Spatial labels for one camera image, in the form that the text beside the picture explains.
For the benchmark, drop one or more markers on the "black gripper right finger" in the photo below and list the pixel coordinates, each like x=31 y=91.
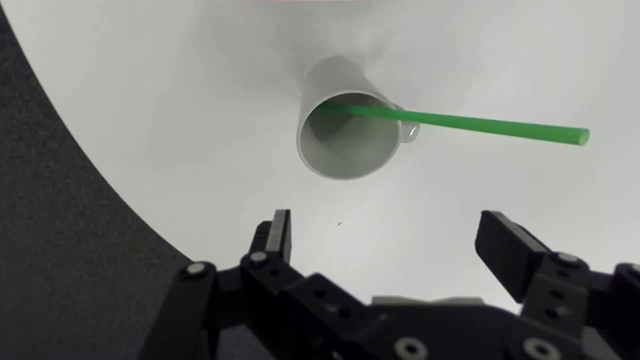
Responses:
x=508 y=251

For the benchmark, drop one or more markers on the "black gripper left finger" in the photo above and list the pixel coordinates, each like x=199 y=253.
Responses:
x=273 y=239

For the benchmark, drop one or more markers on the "white mug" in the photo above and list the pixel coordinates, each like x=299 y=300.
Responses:
x=337 y=144

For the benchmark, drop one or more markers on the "green plastic straw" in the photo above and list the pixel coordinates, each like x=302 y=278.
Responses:
x=546 y=132

